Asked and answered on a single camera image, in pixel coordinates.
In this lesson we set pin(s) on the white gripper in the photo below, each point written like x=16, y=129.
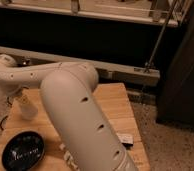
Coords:
x=23, y=100

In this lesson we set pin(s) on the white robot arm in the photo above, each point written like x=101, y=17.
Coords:
x=66, y=91

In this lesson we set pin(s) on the black ceramic bowl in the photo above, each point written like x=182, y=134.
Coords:
x=23, y=151

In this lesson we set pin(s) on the metal rod stand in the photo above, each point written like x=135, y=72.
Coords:
x=149, y=64

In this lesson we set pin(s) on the dark cabinet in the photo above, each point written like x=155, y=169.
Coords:
x=176, y=100

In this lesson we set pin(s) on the metal floor rail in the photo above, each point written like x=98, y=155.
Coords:
x=132, y=74

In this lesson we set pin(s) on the upper metal frame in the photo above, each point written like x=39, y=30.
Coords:
x=152, y=12

